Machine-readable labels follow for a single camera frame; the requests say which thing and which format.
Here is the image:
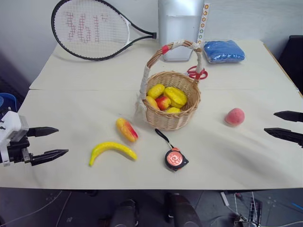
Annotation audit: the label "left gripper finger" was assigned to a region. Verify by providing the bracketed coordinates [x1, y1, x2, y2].
[30, 149, 70, 167]
[27, 126, 60, 138]

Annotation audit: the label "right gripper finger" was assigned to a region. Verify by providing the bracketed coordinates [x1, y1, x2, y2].
[263, 127, 303, 148]
[273, 111, 303, 123]

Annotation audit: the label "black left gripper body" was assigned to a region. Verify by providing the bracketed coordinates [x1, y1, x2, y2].
[6, 136, 34, 166]

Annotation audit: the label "orange yellow fruit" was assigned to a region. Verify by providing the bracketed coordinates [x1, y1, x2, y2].
[145, 95, 160, 111]

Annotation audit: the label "small yellow fruit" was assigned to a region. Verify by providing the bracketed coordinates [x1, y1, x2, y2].
[164, 106, 183, 114]

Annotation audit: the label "blue bin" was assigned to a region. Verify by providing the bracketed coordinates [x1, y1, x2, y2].
[0, 92, 21, 112]

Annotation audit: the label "pink peach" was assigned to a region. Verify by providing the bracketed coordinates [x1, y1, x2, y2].
[224, 107, 246, 128]

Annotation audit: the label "yellow banana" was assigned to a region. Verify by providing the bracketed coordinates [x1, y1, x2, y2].
[89, 141, 138, 167]

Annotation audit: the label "red yellow mango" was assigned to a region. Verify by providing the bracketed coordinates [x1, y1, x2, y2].
[115, 117, 139, 143]

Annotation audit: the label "blue cloth in plastic bag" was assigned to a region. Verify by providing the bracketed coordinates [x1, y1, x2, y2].
[203, 39, 246, 65]

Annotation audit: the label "red scissors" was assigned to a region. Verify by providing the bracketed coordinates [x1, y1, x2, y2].
[187, 65, 209, 81]

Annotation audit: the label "yellow starfruit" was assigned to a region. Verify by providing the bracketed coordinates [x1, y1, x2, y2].
[163, 87, 188, 109]

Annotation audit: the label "black orange tape measure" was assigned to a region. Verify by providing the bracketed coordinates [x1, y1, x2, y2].
[154, 128, 190, 173]

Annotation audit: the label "yellow lemon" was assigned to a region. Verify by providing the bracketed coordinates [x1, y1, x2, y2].
[147, 84, 166, 100]

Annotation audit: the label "red yellow apple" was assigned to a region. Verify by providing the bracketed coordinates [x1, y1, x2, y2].
[154, 95, 172, 111]

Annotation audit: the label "white strip with hexagon prints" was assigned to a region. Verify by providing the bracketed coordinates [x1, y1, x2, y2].
[196, 2, 211, 45]

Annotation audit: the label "silver metal container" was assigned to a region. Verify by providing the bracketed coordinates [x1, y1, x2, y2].
[158, 0, 205, 62]

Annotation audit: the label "black white tennis racket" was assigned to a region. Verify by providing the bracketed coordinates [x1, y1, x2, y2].
[51, 0, 158, 62]

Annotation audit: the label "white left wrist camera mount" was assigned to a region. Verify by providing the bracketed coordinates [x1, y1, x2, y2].
[0, 110, 29, 166]

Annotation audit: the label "wicker basket with handle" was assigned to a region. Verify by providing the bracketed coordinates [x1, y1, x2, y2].
[133, 40, 205, 131]

